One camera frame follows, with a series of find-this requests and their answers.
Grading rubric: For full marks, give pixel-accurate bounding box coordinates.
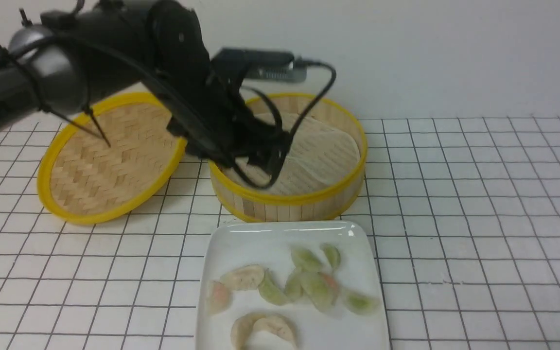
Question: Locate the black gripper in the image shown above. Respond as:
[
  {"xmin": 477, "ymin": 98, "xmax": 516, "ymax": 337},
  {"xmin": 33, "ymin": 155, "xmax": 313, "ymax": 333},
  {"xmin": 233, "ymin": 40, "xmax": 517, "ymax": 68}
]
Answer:
[{"xmin": 165, "ymin": 75, "xmax": 293, "ymax": 189}]

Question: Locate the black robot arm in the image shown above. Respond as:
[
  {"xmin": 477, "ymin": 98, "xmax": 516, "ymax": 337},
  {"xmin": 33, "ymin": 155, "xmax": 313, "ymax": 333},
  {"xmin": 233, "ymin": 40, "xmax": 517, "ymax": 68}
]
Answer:
[{"xmin": 0, "ymin": 0, "xmax": 291, "ymax": 189}]

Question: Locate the white square plate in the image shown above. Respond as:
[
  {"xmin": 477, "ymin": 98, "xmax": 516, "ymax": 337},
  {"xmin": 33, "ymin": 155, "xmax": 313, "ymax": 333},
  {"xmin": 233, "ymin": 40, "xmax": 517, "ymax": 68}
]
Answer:
[{"xmin": 194, "ymin": 221, "xmax": 391, "ymax": 350}]

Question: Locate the green dumpling on plate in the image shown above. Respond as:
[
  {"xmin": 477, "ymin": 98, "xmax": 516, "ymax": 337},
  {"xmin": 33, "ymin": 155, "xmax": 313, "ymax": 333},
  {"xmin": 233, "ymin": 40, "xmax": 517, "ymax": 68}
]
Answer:
[{"xmin": 342, "ymin": 289, "xmax": 380, "ymax": 316}]

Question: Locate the bamboo steamer lid yellow rim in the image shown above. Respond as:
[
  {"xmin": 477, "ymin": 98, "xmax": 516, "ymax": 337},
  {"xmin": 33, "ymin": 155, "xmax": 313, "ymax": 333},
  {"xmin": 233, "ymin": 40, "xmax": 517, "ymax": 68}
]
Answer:
[{"xmin": 37, "ymin": 92, "xmax": 187, "ymax": 225}]

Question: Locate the white steamer liner paper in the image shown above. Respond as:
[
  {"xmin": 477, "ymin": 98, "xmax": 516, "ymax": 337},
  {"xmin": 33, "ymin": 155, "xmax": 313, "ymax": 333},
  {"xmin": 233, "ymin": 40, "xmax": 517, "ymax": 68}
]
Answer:
[{"xmin": 262, "ymin": 113, "xmax": 361, "ymax": 196}]

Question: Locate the bamboo steamer basket yellow rim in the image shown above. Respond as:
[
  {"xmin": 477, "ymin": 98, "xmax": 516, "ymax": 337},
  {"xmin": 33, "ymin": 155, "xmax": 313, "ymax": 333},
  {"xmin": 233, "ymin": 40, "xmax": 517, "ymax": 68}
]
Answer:
[{"xmin": 209, "ymin": 98, "xmax": 368, "ymax": 222}]

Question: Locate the beige dumpling upper left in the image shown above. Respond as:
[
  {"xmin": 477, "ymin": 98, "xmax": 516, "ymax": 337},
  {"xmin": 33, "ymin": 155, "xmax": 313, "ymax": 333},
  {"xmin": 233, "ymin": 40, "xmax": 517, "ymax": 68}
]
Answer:
[{"xmin": 220, "ymin": 264, "xmax": 266, "ymax": 291}]

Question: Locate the beige dumpling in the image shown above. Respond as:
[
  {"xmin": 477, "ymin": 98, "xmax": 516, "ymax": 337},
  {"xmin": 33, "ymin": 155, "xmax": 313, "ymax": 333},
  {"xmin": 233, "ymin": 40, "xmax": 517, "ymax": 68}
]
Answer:
[
  {"xmin": 220, "ymin": 264, "xmax": 266, "ymax": 291},
  {"xmin": 230, "ymin": 312, "xmax": 298, "ymax": 350}
]

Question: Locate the green dumpling top centre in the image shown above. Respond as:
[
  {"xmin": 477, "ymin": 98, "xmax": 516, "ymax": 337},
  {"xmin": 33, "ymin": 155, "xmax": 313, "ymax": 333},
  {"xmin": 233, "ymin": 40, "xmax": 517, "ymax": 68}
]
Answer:
[{"xmin": 291, "ymin": 246, "xmax": 323, "ymax": 272}]

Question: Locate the green dumpling top right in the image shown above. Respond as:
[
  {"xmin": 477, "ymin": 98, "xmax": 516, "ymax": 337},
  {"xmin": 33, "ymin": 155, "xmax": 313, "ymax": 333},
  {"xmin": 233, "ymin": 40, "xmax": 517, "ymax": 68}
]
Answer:
[{"xmin": 320, "ymin": 243, "xmax": 342, "ymax": 272}]

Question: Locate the pink dumpling left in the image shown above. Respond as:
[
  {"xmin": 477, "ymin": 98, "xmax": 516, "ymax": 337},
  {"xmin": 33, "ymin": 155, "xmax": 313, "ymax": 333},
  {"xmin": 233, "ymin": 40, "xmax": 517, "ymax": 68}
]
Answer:
[{"xmin": 205, "ymin": 280, "xmax": 232, "ymax": 315}]

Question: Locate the green dumpling centre left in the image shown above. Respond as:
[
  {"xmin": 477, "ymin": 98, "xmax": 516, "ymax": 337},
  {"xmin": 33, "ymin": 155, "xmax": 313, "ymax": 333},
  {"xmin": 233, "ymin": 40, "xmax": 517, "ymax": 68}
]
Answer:
[{"xmin": 258, "ymin": 270, "xmax": 290, "ymax": 306}]

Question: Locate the green pink dumpling centre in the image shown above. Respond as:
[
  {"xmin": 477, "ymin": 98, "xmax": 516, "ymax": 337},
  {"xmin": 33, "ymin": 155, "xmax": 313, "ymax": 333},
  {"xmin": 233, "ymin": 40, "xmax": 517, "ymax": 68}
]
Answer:
[{"xmin": 284, "ymin": 269, "xmax": 340, "ymax": 313}]

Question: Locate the beige dumpling bottom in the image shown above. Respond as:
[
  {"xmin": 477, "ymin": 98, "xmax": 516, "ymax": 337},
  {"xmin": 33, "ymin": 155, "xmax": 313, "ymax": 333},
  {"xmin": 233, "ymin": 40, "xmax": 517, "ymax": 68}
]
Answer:
[{"xmin": 230, "ymin": 312, "xmax": 298, "ymax": 350}]

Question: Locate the checkered white tablecloth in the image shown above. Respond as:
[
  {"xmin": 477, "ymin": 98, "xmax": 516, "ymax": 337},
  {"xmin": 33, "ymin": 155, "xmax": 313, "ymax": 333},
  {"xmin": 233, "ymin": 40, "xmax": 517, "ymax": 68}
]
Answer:
[{"xmin": 0, "ymin": 118, "xmax": 560, "ymax": 350}]

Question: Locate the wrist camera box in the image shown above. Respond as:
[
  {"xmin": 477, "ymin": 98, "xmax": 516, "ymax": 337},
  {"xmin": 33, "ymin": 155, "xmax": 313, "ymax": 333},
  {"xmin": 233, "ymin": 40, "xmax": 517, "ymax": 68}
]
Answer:
[{"xmin": 211, "ymin": 47, "xmax": 307, "ymax": 85}]

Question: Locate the black cable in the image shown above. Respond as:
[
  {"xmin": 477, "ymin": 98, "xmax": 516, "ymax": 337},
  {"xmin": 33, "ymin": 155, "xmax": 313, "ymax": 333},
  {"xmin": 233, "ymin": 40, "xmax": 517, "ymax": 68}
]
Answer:
[{"xmin": 241, "ymin": 59, "xmax": 337, "ymax": 190}]

